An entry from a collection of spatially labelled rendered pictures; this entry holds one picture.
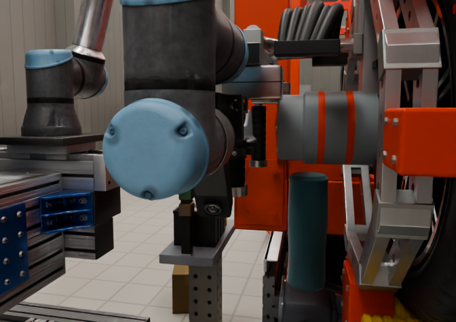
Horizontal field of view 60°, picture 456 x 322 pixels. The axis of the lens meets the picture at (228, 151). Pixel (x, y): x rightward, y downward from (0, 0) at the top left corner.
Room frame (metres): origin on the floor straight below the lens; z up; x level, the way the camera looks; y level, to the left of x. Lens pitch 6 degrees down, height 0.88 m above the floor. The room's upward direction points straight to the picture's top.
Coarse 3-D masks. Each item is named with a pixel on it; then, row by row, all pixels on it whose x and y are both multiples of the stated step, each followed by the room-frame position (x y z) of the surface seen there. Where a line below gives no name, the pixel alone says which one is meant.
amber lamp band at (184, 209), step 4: (180, 204) 1.15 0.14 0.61; (184, 204) 1.15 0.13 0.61; (188, 204) 1.14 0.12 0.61; (192, 204) 1.15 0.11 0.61; (180, 208) 1.15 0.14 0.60; (184, 208) 1.14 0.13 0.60; (188, 208) 1.14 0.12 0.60; (192, 208) 1.15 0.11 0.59; (180, 212) 1.15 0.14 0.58; (184, 212) 1.14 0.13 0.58; (188, 212) 1.14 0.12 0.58; (192, 212) 1.15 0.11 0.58; (180, 216) 1.15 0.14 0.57; (184, 216) 1.15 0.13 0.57; (188, 216) 1.14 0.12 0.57
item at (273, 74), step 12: (252, 72) 0.59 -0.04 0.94; (264, 72) 0.59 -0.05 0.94; (276, 72) 0.59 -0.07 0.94; (228, 84) 0.60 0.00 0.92; (240, 84) 0.60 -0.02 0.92; (252, 84) 0.59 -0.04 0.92; (264, 84) 0.59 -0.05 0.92; (276, 84) 0.59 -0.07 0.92; (252, 96) 0.59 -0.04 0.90; (264, 96) 0.59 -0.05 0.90; (276, 96) 0.59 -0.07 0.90
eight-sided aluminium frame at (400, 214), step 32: (352, 0) 0.85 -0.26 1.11; (384, 0) 0.55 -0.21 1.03; (416, 0) 0.54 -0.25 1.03; (352, 32) 0.87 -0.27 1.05; (384, 32) 0.50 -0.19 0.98; (416, 32) 0.50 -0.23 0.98; (352, 64) 0.93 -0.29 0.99; (384, 64) 0.49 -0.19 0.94; (416, 64) 0.48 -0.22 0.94; (384, 96) 0.49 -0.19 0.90; (416, 96) 0.50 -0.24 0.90; (352, 192) 0.91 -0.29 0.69; (384, 192) 0.49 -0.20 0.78; (416, 192) 0.48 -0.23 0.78; (352, 224) 0.85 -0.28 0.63; (384, 224) 0.49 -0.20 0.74; (416, 224) 0.48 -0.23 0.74; (352, 256) 0.74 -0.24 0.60; (384, 256) 0.69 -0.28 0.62; (384, 288) 0.62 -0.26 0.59
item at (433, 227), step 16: (432, 0) 0.60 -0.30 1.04; (400, 16) 0.82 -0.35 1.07; (432, 16) 0.81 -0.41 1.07; (448, 32) 0.53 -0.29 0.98; (448, 48) 0.52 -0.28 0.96; (448, 64) 0.90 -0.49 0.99; (448, 80) 0.59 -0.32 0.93; (400, 96) 0.95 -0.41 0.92; (448, 96) 0.59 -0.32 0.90; (400, 176) 0.93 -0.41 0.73; (432, 192) 0.62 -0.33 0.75; (448, 192) 0.50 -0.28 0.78; (432, 224) 0.61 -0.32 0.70; (432, 240) 0.54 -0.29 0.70; (416, 256) 0.69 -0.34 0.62
